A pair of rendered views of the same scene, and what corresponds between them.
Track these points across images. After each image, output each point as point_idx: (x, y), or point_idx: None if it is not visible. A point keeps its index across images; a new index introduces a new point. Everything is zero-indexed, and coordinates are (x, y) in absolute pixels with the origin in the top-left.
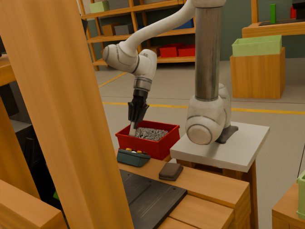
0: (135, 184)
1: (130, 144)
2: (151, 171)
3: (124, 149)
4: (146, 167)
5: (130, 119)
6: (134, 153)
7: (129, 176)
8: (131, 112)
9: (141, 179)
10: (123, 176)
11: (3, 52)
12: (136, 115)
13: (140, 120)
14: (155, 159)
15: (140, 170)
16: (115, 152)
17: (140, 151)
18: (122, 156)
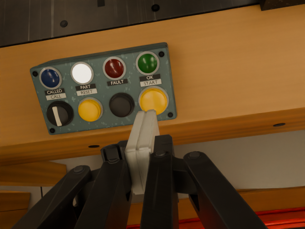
0: (11, 6)
1: (284, 216)
2: (2, 77)
3: (142, 64)
4: (30, 81)
5: (169, 160)
6: (64, 62)
7: (56, 19)
8: (210, 220)
9: (7, 29)
10: (71, 8)
11: None
12: (94, 197)
13: (80, 206)
14: (34, 139)
15: (41, 59)
16: (236, 91)
17: (82, 110)
18: (131, 48)
